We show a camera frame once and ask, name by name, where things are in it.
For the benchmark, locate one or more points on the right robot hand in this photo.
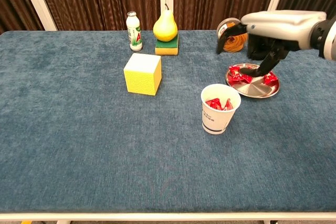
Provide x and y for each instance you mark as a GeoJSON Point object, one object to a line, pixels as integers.
{"type": "Point", "coordinates": [281, 28]}

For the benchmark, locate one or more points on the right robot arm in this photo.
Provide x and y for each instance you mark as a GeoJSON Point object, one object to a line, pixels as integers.
{"type": "Point", "coordinates": [328, 40]}

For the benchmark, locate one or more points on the round metal plate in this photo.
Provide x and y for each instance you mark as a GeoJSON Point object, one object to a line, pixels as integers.
{"type": "Point", "coordinates": [254, 89]}

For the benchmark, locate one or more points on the white paper cup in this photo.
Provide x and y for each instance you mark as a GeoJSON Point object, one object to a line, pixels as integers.
{"type": "Point", "coordinates": [218, 121]}

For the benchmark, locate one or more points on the clear jar of orange snacks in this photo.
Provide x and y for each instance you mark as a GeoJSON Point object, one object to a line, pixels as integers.
{"type": "Point", "coordinates": [233, 45]}

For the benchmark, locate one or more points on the yellow pear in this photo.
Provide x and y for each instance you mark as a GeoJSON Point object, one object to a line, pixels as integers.
{"type": "Point", "coordinates": [165, 28]}

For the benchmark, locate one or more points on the green yellow sponge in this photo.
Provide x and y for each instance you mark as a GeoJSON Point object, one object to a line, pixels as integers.
{"type": "Point", "coordinates": [166, 49]}

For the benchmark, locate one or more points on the small white drink bottle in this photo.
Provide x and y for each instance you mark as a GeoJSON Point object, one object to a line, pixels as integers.
{"type": "Point", "coordinates": [134, 35]}

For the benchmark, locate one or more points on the yellow cube with white top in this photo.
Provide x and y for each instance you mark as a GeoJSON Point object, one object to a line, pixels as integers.
{"type": "Point", "coordinates": [141, 82]}

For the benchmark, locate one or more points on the blue table mat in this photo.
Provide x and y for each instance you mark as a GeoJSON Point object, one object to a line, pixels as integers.
{"type": "Point", "coordinates": [105, 142]}

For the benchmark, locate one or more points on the white table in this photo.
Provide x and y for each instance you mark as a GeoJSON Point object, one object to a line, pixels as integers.
{"type": "Point", "coordinates": [157, 216]}

